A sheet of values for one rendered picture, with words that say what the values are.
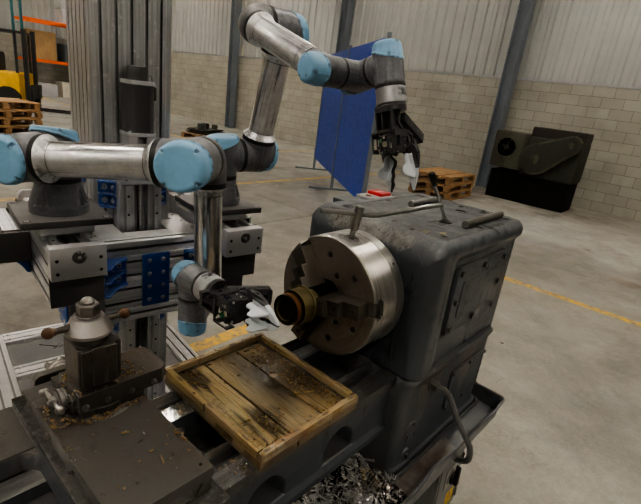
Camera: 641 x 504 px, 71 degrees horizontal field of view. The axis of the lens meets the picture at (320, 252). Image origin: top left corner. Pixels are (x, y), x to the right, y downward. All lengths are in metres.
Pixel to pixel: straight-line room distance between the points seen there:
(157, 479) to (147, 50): 1.26
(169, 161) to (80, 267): 0.42
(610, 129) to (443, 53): 4.18
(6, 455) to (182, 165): 0.63
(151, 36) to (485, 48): 10.65
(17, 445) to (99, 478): 0.23
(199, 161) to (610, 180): 10.22
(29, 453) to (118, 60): 1.10
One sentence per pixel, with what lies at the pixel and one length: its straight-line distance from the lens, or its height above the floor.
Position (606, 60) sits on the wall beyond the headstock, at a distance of 11.12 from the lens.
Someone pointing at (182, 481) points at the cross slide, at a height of 0.97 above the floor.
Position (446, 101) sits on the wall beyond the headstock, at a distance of 12.10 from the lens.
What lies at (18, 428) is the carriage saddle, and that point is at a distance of 1.07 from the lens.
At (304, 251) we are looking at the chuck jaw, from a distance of 1.14.
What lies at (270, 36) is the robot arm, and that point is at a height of 1.69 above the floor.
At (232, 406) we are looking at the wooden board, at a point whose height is 0.88.
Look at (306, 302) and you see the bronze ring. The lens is 1.06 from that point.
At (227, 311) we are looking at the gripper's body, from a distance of 1.03.
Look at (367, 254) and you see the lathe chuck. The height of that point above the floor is 1.21.
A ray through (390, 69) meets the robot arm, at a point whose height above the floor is 1.64.
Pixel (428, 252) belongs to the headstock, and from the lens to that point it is 1.16.
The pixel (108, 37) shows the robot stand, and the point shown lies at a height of 1.64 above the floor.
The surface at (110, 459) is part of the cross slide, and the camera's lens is 0.87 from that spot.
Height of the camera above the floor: 1.56
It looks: 19 degrees down
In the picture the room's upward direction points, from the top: 8 degrees clockwise
